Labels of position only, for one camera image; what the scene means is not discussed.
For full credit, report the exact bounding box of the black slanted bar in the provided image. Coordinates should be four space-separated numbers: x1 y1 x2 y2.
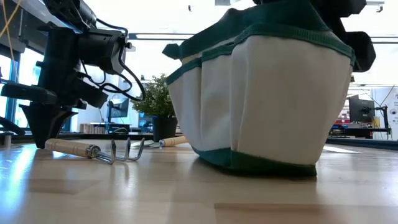
0 116 25 136

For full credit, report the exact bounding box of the artificial plant in black pot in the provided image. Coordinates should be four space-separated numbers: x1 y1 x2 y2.
130 73 178 142

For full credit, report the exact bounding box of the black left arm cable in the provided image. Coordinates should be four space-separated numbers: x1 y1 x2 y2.
80 18 147 102

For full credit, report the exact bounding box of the yellow hanging cable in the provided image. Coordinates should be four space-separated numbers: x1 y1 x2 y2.
0 0 22 78

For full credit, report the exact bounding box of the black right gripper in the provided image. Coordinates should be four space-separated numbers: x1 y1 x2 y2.
253 0 376 73

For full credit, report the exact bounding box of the wooden slat crate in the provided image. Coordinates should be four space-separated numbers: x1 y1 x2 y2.
80 123 106 134

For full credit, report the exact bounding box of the computer monitor on stand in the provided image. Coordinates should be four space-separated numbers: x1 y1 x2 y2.
106 97 130 124

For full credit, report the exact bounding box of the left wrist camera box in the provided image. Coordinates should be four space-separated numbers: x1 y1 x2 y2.
77 28 128 75

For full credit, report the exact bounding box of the black computer monitor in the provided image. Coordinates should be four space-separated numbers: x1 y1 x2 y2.
348 95 376 123

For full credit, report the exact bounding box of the linear ceiling light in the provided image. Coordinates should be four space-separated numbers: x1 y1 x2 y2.
128 32 195 41

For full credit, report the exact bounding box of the beige green-trimmed gardening bag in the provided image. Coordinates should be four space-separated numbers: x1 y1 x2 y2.
162 0 356 177

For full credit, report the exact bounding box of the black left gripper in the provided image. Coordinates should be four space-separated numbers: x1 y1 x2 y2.
0 29 108 149

